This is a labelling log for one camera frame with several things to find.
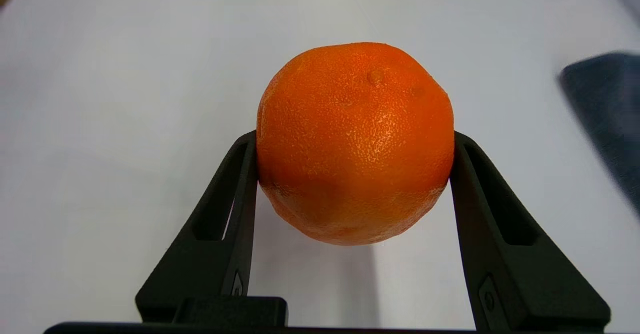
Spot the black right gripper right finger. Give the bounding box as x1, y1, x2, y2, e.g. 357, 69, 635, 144
449, 131, 612, 332

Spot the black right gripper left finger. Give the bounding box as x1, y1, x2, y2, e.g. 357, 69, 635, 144
135, 130, 259, 324

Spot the orange fruit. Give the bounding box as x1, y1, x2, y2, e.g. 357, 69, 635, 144
255, 42, 455, 246

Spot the grey folded cloth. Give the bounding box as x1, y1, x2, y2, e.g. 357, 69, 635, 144
557, 51, 640, 220

